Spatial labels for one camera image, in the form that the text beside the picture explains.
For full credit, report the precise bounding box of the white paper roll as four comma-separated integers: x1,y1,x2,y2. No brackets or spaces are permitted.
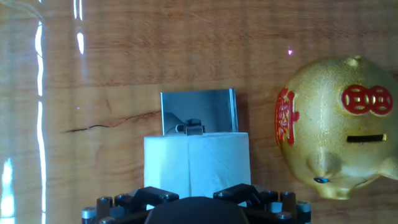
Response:
143,132,252,208

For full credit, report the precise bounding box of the mirror steel roll holder shelf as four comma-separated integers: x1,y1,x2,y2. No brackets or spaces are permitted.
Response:
160,88,239,137

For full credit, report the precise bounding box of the golden piggy bank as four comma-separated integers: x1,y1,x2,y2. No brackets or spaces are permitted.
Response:
274,55,398,200

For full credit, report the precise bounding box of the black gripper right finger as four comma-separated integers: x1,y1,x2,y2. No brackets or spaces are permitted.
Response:
213,183,312,224

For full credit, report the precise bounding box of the wooden board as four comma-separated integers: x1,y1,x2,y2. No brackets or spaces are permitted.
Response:
0,0,398,224

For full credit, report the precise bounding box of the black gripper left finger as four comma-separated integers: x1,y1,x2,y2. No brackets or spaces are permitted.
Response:
81,185,180,224

